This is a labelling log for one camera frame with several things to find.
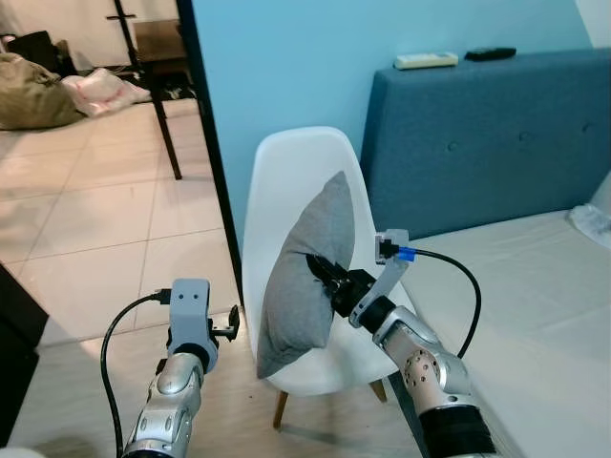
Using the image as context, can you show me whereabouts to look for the grey pillow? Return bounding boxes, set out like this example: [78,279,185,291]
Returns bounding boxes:
[255,171,357,381]

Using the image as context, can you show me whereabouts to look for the white plastic chair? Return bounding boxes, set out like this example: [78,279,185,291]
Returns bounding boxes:
[241,126,417,431]

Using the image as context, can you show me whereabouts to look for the white bed mattress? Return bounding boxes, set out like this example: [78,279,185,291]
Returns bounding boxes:
[386,203,611,458]

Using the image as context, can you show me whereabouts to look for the blue upholstered headboard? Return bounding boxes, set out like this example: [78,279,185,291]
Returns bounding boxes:
[360,48,611,241]

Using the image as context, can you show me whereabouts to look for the black low furniture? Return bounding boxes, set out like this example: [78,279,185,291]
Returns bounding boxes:
[0,261,51,447]

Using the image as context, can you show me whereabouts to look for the black metal stand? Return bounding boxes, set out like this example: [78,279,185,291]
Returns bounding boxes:
[108,0,184,181]

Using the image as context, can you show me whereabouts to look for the white remote control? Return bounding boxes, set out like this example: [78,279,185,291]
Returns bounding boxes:
[393,52,460,71]

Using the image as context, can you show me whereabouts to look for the white crumpled cloth bundle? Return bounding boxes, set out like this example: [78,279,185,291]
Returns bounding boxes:
[569,177,611,246]

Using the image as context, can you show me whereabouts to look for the black remote control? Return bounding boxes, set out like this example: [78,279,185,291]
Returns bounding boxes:
[464,46,518,63]

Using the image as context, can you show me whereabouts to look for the dark wooden table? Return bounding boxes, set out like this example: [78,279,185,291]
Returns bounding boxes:
[133,17,194,79]

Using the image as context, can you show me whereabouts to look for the brown beanbag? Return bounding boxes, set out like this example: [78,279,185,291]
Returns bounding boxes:
[0,52,89,132]

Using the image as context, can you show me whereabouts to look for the black bag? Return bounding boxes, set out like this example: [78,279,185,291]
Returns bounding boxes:
[4,30,66,79]

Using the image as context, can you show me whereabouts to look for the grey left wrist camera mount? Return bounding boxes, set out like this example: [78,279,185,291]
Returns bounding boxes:
[168,279,212,350]

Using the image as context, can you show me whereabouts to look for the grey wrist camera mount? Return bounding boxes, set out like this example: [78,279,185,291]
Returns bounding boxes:
[168,279,212,350]
[358,228,412,312]

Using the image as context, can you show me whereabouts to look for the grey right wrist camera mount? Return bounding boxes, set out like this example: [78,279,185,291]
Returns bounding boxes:
[358,228,412,312]

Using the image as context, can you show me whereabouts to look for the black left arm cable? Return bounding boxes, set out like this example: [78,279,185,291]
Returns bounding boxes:
[99,289,174,451]

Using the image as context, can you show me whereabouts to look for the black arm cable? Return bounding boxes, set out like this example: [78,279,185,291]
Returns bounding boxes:
[395,246,483,361]
[99,289,174,451]

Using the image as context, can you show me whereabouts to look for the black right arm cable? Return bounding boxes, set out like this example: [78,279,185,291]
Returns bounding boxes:
[395,246,483,361]

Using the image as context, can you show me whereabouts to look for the black door frame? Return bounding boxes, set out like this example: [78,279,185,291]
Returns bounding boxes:
[176,0,245,308]

